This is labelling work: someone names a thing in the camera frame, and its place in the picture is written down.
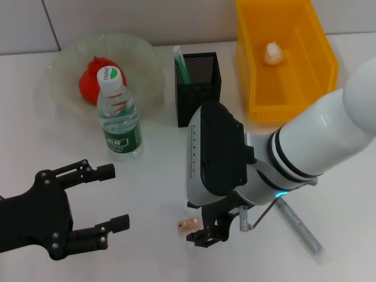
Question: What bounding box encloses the black mesh pen holder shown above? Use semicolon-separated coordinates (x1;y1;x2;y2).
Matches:
173;52;221;128

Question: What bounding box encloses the green utility knife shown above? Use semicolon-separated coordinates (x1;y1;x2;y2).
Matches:
172;45;192;85

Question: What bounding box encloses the red tomato-shaped toy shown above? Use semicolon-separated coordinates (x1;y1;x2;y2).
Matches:
78;55;127;106

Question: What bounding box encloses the clear green-label water bottle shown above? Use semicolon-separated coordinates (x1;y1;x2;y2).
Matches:
96;66;144;157

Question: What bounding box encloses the yellow plastic bin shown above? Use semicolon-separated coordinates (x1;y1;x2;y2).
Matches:
235;0;340;123

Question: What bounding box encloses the right gripper plug with cable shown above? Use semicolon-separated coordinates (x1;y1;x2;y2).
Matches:
239;198;278;233

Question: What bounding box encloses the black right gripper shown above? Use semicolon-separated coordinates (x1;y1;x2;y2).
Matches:
186;192;246;248

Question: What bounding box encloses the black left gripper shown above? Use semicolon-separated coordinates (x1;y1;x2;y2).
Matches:
0;159;130;261

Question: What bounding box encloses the green glass fruit plate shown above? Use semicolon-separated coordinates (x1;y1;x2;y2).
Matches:
46;32;165;118

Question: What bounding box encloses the white paper ball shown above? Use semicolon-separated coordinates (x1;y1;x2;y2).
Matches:
262;42;285;65

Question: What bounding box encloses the grey marker pen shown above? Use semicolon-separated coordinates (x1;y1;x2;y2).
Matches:
274;196;324;256

